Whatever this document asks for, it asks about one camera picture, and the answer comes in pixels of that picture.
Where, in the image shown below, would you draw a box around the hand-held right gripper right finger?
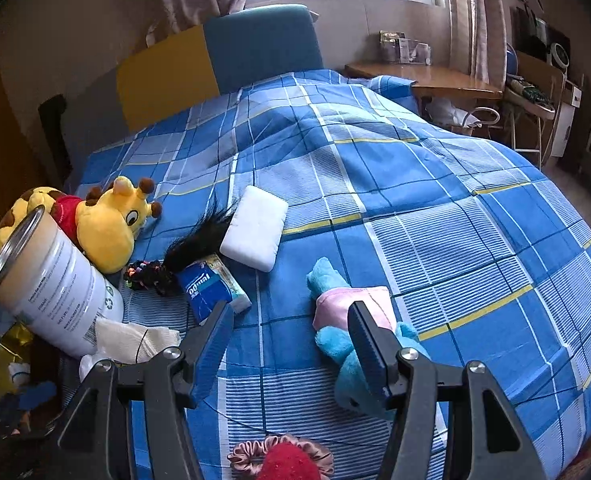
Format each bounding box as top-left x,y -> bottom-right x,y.
347,301 -> 546,480

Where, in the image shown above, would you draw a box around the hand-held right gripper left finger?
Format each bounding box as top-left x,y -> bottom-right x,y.
50,301 -> 236,480

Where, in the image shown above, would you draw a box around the white socks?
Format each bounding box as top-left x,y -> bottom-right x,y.
79,319 -> 182,381

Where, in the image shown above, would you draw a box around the pink satin scrunchie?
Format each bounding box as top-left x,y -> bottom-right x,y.
226,432 -> 335,478

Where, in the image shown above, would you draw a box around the black colourful hair tie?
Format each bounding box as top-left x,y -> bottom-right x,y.
124,259 -> 181,297

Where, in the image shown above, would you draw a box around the black hair wig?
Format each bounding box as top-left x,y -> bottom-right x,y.
165,195 -> 238,286

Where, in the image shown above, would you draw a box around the red fuzzy plush item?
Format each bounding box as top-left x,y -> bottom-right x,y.
255,442 -> 323,480

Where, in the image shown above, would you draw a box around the white sponge block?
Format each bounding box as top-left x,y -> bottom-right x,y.
219,185 -> 289,273

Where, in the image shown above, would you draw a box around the white tin can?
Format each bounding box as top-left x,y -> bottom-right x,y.
0,206 -> 125,356

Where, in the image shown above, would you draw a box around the blue tissue pack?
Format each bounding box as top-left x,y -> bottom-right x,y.
178,254 -> 252,323

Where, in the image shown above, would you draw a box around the blue plush toy pink shirt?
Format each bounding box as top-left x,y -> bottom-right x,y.
306,257 -> 421,421

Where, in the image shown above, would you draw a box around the yellow giraffe plush toy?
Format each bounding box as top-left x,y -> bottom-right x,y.
0,176 -> 163,275

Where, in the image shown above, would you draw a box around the blue plaid blanket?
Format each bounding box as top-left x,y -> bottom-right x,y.
0,69 -> 591,480

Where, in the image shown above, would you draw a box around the gold foil bag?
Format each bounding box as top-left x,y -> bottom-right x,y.
0,324 -> 32,391

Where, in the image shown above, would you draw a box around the blue plaid pillow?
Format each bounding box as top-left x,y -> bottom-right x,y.
365,75 -> 419,97

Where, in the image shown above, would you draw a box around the wooden desk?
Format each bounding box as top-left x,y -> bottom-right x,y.
344,61 -> 503,111

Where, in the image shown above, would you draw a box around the yellow blue grey headboard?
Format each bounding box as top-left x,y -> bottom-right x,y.
38,4 -> 325,186

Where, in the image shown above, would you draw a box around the white metal chair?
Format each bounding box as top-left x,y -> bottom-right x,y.
503,80 -> 561,167

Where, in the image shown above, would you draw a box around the clear desk organizer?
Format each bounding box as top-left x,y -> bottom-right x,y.
379,30 -> 432,66

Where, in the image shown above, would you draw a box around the white round fan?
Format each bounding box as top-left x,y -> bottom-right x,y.
548,42 -> 571,68

